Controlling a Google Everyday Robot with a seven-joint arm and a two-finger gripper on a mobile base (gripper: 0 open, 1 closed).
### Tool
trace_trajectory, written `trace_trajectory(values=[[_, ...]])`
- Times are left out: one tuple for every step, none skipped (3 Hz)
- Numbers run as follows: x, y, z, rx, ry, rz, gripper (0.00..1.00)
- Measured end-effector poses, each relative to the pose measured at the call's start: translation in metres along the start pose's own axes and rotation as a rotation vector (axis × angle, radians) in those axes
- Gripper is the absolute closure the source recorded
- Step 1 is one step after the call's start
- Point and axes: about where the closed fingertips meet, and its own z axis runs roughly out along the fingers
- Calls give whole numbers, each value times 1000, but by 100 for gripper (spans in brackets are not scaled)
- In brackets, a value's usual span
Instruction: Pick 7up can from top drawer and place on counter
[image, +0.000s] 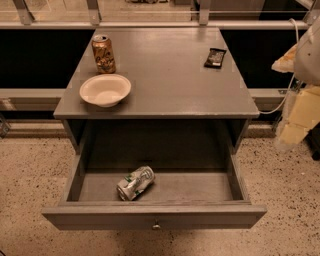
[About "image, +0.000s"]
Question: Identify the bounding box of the grey wooden cabinet counter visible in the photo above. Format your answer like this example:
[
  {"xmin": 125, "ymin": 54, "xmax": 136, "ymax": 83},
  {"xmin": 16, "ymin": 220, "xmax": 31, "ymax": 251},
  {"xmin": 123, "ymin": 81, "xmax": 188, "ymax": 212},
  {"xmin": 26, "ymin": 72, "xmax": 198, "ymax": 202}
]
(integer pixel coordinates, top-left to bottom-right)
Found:
[{"xmin": 54, "ymin": 27, "xmax": 259, "ymax": 147}]

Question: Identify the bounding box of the white cable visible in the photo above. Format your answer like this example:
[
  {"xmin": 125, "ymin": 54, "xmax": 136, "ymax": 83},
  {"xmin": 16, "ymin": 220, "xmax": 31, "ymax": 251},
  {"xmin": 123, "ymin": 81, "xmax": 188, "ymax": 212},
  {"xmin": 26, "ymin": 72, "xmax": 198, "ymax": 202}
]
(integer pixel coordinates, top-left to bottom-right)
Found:
[{"xmin": 259, "ymin": 18, "xmax": 300, "ymax": 116}]

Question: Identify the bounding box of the white paper bowl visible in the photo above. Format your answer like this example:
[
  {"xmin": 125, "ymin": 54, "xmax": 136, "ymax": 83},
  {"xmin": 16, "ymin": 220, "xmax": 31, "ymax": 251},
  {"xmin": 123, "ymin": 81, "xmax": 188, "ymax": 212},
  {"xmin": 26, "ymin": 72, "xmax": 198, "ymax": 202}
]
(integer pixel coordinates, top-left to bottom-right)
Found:
[{"xmin": 79, "ymin": 74, "xmax": 131, "ymax": 107}]

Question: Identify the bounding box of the small metal drawer knob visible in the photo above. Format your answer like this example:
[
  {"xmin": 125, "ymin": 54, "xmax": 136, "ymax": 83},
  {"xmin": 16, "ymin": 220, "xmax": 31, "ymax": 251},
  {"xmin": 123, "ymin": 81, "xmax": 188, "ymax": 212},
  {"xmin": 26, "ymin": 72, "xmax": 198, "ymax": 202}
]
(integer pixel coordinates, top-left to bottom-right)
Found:
[{"xmin": 152, "ymin": 222, "xmax": 161, "ymax": 230}]

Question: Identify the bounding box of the black snack bar packet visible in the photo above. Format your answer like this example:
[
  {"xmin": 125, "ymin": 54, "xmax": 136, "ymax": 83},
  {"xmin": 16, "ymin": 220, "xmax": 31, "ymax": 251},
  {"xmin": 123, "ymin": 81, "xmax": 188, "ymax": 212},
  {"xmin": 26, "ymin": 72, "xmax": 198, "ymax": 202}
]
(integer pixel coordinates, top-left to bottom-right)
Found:
[{"xmin": 204, "ymin": 48, "xmax": 226, "ymax": 69}]

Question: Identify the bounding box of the metal window rail frame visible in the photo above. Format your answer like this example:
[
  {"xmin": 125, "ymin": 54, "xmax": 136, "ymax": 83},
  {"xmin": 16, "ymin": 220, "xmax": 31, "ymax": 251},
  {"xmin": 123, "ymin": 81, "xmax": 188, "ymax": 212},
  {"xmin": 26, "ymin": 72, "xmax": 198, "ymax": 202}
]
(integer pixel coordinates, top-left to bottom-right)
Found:
[{"xmin": 0, "ymin": 0, "xmax": 320, "ymax": 30}]

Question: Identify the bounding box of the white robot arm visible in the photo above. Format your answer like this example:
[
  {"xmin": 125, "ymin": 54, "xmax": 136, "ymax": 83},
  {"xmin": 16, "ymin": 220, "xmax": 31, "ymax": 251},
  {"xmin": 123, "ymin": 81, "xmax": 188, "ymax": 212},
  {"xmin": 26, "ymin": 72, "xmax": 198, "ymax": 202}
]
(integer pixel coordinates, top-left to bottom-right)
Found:
[{"xmin": 271, "ymin": 17, "xmax": 320, "ymax": 150}]

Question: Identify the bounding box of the orange soda can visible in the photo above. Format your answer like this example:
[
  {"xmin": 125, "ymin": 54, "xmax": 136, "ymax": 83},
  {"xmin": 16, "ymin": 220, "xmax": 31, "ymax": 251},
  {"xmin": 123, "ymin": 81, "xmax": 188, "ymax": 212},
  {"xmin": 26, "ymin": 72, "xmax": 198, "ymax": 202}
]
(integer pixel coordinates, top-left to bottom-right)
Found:
[{"xmin": 91, "ymin": 34, "xmax": 116, "ymax": 74}]

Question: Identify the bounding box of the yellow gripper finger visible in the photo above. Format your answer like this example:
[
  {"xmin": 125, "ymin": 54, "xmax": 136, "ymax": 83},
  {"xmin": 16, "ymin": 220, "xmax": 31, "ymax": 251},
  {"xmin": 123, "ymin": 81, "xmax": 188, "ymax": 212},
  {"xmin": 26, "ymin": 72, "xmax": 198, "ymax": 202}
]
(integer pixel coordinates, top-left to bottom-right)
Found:
[
  {"xmin": 275, "ymin": 85, "xmax": 320, "ymax": 150},
  {"xmin": 271, "ymin": 45, "xmax": 297, "ymax": 73}
]

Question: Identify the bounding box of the grey open top drawer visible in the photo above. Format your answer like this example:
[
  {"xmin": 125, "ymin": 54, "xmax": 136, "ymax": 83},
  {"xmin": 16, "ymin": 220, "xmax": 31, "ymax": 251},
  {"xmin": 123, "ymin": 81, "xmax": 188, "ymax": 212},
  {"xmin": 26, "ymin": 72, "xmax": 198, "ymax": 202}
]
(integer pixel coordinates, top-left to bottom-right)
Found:
[{"xmin": 43, "ymin": 119, "xmax": 267, "ymax": 230}]

